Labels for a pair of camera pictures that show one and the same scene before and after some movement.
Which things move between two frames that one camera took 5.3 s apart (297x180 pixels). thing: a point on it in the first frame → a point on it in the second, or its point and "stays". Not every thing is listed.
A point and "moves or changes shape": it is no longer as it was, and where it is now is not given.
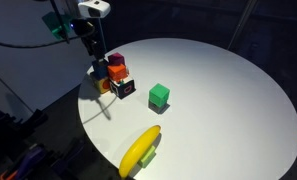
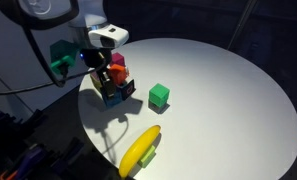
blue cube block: (100, 70) moves or changes shape
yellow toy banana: (138, 151) stays
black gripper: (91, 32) → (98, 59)
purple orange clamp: (33, 155) stays
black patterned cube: (122, 88) stays
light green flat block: (144, 162) stays
